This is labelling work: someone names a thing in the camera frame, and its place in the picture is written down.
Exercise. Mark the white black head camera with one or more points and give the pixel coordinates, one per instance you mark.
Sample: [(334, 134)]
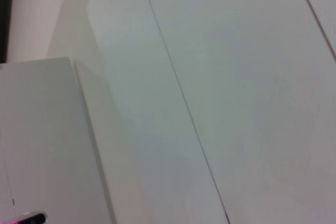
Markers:
[(36, 218)]

